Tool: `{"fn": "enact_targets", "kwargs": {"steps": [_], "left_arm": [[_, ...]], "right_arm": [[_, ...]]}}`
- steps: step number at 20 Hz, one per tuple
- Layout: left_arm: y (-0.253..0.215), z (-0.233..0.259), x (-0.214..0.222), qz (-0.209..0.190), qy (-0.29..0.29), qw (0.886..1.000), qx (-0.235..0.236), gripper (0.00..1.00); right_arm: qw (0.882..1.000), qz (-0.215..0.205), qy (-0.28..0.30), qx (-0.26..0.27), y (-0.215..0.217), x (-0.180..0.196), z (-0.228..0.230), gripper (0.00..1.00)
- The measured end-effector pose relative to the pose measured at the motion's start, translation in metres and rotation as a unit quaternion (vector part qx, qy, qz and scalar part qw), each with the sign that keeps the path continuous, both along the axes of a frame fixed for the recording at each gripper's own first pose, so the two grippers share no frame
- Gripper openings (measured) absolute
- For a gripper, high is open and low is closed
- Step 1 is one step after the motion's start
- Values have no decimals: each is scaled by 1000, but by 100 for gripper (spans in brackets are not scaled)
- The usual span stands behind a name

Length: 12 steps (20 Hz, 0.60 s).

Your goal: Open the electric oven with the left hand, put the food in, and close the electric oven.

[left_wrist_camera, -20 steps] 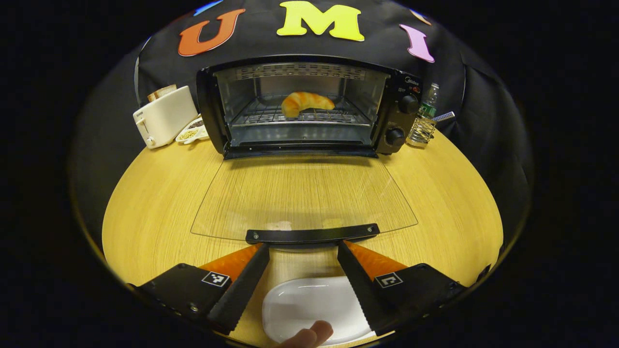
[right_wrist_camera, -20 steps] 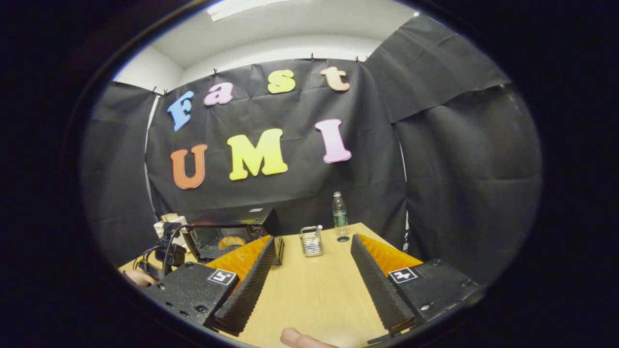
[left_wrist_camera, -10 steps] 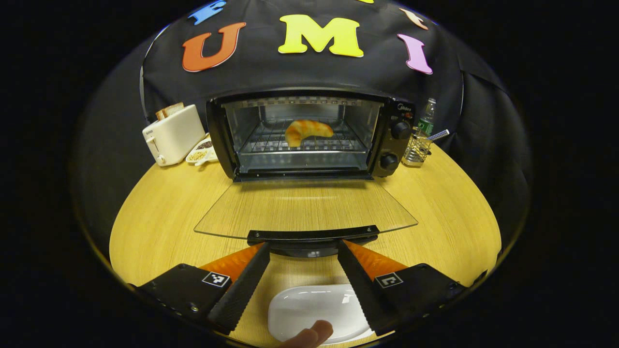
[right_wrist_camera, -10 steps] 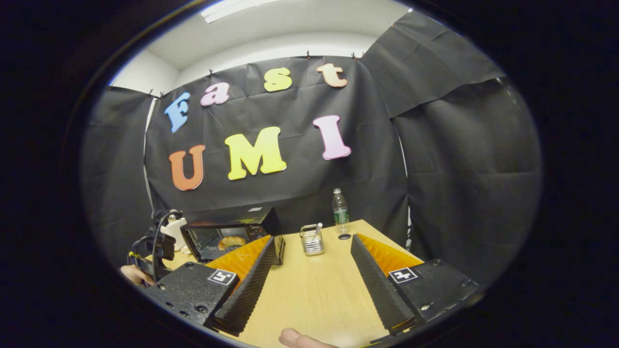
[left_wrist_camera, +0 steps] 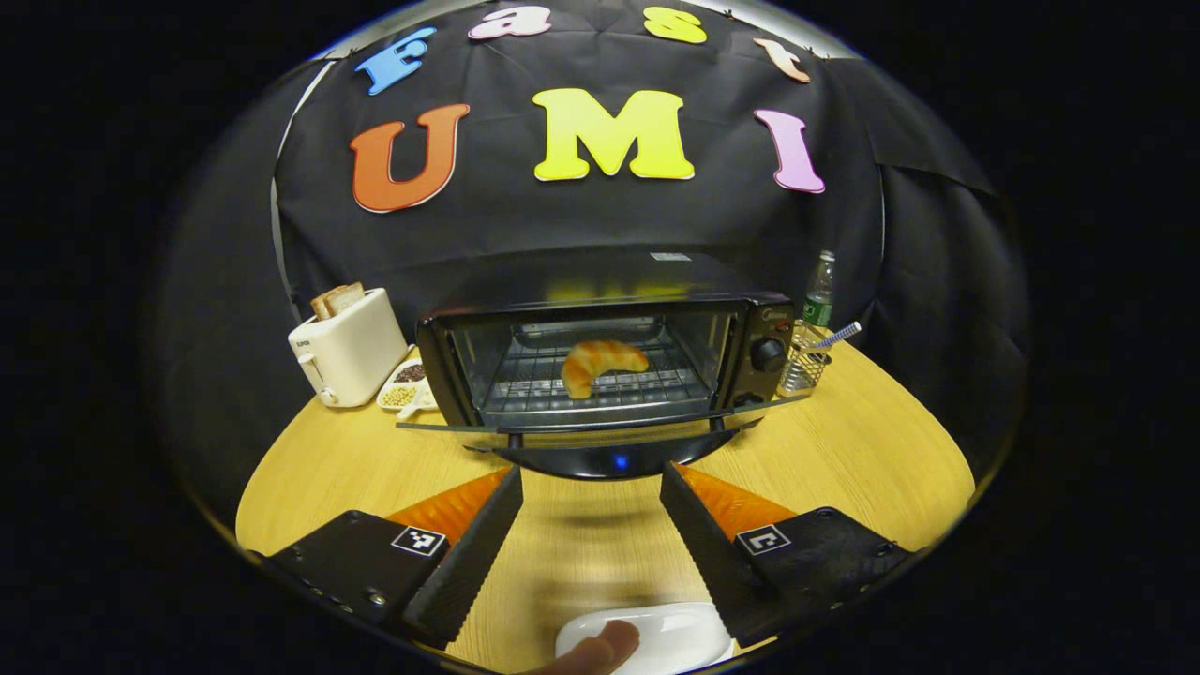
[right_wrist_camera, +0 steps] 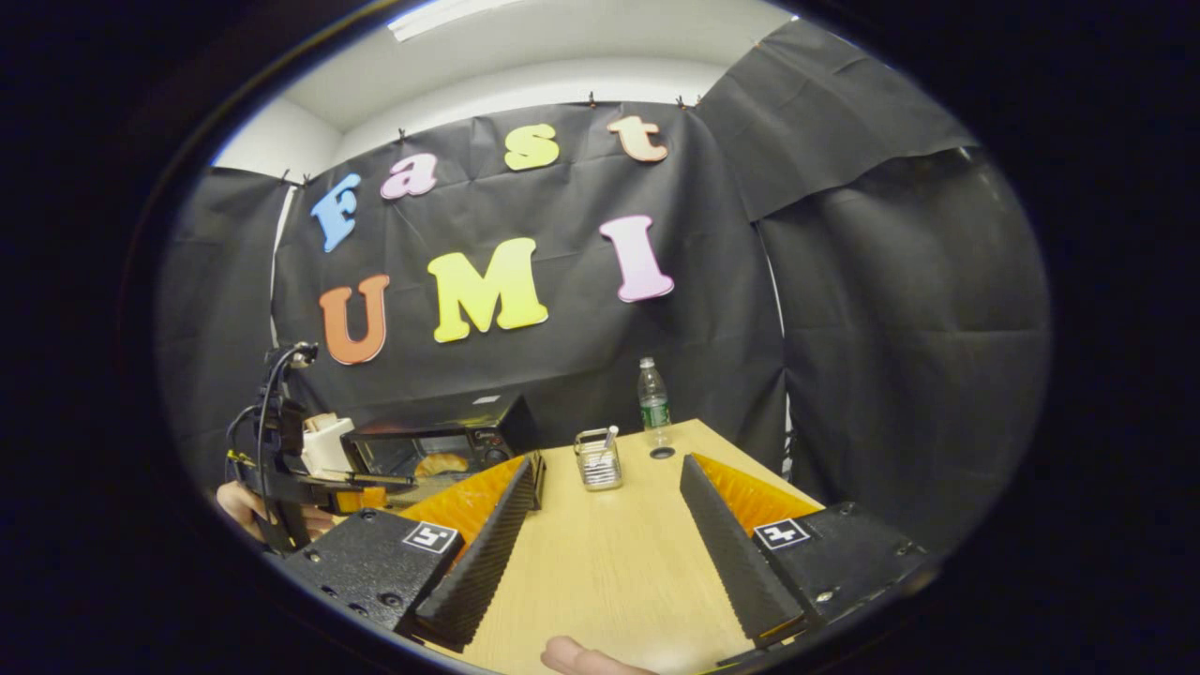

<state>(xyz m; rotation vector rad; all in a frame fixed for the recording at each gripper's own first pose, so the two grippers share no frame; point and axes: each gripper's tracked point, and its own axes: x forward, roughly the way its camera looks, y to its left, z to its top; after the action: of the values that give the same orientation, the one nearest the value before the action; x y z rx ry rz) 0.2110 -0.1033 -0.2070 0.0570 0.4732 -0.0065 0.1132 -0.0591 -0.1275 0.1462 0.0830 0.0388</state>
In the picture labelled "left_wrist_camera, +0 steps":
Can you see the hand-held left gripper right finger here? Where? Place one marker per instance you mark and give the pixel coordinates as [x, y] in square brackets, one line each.
[703, 553]

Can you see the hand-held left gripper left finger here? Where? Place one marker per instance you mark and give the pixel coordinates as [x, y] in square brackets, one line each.
[469, 562]

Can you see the black electric oven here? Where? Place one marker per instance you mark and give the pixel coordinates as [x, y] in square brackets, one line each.
[759, 356]

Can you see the golden croissant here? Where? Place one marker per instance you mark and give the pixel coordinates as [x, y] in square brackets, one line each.
[600, 361]

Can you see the white plate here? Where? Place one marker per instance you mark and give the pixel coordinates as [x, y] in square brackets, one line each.
[684, 637]

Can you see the divided white snack dish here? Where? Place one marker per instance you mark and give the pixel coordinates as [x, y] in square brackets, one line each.
[403, 394]

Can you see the white toaster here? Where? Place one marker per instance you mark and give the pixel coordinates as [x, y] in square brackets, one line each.
[356, 352]

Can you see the striped spoon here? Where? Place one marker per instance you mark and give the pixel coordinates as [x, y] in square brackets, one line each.
[842, 334]

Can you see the clear water bottle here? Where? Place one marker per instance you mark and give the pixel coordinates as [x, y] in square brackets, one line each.
[820, 291]

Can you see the toast slice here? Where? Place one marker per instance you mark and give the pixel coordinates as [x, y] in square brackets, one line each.
[323, 305]
[349, 295]

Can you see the black backdrop cloth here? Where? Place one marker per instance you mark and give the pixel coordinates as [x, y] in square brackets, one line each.
[562, 216]

